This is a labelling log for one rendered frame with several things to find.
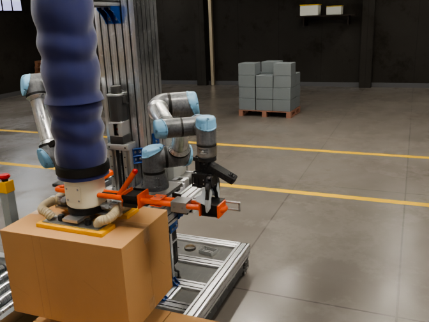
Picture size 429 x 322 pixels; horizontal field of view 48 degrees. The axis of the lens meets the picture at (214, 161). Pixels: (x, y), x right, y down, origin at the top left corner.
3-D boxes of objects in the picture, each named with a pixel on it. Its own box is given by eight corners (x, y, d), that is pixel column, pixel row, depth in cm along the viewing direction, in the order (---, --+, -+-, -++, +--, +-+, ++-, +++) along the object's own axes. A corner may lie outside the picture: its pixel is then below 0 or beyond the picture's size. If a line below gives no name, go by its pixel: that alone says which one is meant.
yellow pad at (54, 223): (36, 227, 206) (34, 216, 204) (52, 218, 215) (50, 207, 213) (101, 237, 193) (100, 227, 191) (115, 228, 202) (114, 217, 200)
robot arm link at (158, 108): (141, 92, 222) (154, 117, 178) (165, 90, 225) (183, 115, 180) (143, 116, 226) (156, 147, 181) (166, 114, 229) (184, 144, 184)
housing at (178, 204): (170, 212, 190) (169, 201, 189) (178, 206, 196) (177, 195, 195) (186, 214, 187) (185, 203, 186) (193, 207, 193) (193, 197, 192)
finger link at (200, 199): (195, 211, 184) (198, 187, 185) (210, 213, 182) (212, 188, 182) (192, 211, 181) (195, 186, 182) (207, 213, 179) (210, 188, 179)
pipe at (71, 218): (37, 217, 206) (36, 205, 205) (75, 197, 228) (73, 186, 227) (103, 227, 194) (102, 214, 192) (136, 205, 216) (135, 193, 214)
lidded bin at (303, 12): (321, 15, 1269) (322, 4, 1261) (318, 15, 1232) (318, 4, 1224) (302, 16, 1288) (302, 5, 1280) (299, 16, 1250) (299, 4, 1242)
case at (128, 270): (14, 311, 216) (-1, 230, 204) (69, 268, 251) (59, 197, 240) (130, 337, 195) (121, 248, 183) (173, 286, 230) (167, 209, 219)
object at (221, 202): (198, 216, 184) (198, 204, 183) (206, 209, 191) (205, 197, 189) (219, 218, 181) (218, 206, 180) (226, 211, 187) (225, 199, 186)
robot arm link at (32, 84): (71, 162, 265) (47, 68, 268) (44, 167, 257) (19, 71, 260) (66, 166, 275) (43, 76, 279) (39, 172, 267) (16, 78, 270)
